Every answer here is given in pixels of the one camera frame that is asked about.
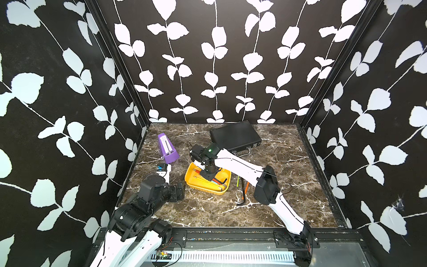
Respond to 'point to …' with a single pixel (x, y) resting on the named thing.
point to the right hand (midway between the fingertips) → (208, 173)
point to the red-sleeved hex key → (215, 181)
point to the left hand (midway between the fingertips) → (179, 181)
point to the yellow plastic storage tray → (218, 186)
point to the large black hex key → (244, 202)
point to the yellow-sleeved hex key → (208, 183)
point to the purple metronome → (167, 149)
